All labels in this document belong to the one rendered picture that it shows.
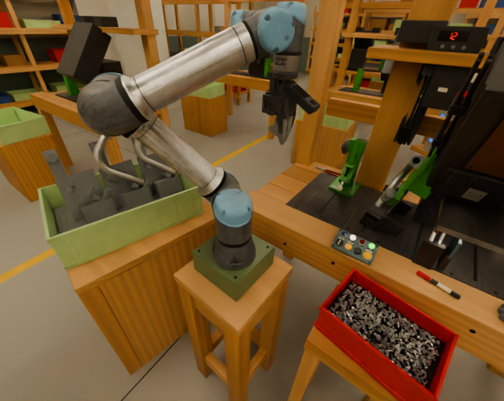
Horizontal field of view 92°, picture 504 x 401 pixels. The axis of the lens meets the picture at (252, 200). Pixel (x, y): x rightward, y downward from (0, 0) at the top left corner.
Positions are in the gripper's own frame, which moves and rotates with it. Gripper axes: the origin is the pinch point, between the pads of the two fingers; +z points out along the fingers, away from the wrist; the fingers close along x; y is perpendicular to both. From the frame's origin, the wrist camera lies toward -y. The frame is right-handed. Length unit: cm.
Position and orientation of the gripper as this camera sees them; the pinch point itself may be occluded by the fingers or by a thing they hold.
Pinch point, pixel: (284, 141)
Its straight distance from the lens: 83.0
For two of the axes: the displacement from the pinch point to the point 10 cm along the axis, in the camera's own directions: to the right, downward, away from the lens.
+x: -6.1, 4.5, -6.6
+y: -7.9, -3.7, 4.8
